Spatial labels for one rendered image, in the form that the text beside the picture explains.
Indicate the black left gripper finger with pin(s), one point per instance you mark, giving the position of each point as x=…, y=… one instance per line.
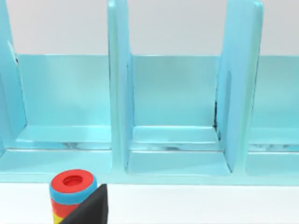
x=93, y=207

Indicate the light blue rack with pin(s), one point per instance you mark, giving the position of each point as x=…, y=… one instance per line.
x=168, y=93

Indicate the stack of coloured rings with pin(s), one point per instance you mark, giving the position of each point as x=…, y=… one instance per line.
x=70, y=186

